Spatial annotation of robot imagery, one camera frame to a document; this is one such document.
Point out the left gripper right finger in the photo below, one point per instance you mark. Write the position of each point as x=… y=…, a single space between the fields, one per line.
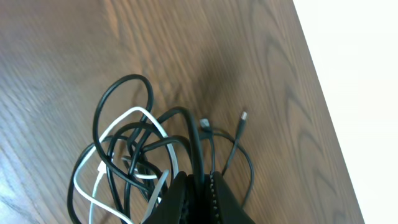
x=224 y=207

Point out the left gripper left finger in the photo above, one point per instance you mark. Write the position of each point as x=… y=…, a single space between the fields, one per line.
x=170 y=209

